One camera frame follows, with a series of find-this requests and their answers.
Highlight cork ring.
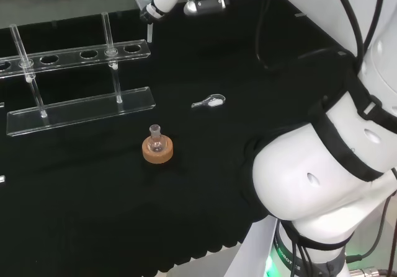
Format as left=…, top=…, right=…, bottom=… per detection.
left=141, top=135, right=175, bottom=165

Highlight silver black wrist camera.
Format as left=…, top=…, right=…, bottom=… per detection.
left=183, top=0, right=228, bottom=17

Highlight clear acrylic funnel stand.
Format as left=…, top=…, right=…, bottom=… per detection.
left=0, top=12, right=156, bottom=138

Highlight black cable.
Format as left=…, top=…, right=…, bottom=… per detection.
left=255, top=0, right=277, bottom=72

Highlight black bench cloth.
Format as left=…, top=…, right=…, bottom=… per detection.
left=0, top=0, right=358, bottom=273

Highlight glass round-bottom flask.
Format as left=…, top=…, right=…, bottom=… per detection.
left=148, top=124, right=166, bottom=154

